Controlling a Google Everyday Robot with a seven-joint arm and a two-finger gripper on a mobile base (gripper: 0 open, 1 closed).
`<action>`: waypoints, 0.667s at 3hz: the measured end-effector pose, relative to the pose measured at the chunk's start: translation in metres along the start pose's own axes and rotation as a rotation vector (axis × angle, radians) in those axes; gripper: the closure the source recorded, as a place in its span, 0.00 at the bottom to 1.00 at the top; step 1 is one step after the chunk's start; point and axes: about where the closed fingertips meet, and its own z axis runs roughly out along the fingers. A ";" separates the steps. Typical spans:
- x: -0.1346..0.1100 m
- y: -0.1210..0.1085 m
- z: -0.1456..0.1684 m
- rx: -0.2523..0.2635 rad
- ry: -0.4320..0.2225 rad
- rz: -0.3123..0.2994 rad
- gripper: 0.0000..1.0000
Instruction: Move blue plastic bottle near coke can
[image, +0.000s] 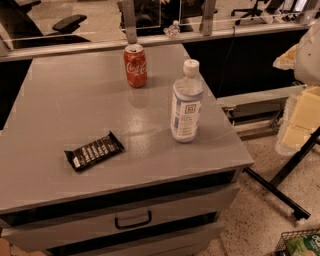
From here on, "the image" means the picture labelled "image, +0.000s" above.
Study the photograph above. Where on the black snack bar wrapper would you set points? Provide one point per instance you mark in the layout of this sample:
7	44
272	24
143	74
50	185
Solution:
91	154

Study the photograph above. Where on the black drawer handle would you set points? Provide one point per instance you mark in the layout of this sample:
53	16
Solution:
131	220

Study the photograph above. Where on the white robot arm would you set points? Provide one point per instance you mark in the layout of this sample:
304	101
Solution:
303	58

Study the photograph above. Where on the blue label plastic bottle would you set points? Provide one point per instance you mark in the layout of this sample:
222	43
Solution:
186	103

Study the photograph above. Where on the black metal stand frame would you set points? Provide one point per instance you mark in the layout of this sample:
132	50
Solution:
272	185

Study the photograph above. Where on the distant black office chair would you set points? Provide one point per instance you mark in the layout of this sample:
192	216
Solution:
268	15

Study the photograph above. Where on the red coke can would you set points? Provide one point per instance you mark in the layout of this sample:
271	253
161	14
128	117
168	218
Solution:
135	65

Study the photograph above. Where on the small clear bottle background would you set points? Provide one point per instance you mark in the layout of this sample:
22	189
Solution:
173	31

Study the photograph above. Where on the wire basket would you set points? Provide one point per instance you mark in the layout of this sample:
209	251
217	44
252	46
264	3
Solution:
281	249

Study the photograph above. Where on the green package in basket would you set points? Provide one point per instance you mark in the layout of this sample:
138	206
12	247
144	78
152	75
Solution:
306	245

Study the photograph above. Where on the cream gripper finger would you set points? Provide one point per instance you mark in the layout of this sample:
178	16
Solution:
300	120

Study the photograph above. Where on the grey drawer cabinet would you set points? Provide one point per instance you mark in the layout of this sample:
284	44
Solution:
69	101

